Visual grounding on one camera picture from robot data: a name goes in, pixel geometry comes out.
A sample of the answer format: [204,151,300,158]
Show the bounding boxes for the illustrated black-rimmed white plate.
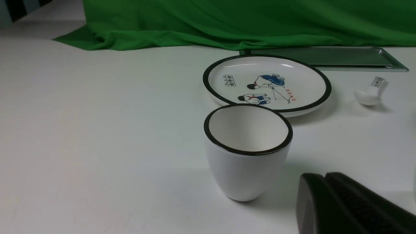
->
[202,55,332,118]

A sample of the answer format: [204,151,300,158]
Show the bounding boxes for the green backdrop cloth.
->
[55,0,416,51]

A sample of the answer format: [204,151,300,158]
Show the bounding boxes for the white printed ceramic spoon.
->
[354,76,386,106]

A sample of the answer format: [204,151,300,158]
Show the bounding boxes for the white black-rimmed cup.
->
[203,104,293,202]

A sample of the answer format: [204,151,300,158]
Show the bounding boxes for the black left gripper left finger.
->
[296,173,368,234]

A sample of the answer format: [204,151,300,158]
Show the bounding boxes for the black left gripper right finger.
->
[324,172,415,234]

